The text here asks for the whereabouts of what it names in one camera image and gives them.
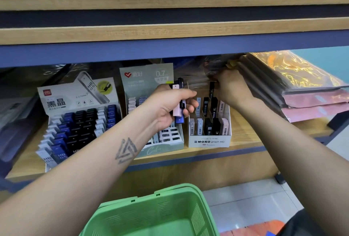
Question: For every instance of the person's right hand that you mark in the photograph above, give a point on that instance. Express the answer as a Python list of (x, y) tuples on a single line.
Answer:
[(234, 88)]

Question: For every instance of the dark plastic-wrapped packs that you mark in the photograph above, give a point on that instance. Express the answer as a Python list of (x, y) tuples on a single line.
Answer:
[(294, 80)]

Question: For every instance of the colourful printed mat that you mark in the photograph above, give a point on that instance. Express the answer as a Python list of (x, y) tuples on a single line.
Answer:
[(253, 228)]

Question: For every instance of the person's left forearm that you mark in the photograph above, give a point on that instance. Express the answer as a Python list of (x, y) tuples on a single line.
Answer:
[(60, 189)]

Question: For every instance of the stack of wrapped paper packs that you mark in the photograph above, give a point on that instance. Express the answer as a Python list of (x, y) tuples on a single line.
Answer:
[(16, 118)]

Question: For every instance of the person's left hand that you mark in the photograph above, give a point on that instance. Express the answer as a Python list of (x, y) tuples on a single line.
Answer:
[(161, 107)]

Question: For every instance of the green plastic basket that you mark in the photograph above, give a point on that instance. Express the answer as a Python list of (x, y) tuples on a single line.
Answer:
[(109, 222)]

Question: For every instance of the lead case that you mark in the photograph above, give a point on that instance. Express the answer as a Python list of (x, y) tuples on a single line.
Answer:
[(211, 92)]

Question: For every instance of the clear plastic display box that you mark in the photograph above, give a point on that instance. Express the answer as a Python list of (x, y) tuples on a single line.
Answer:
[(210, 141)]

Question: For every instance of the person's right forearm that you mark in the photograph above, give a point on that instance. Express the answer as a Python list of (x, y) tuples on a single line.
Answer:
[(302, 167)]

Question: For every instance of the white display box red label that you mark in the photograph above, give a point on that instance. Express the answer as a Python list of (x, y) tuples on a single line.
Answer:
[(60, 94)]

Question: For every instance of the pale green display box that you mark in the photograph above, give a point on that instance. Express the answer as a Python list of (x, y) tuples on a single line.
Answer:
[(142, 75)]

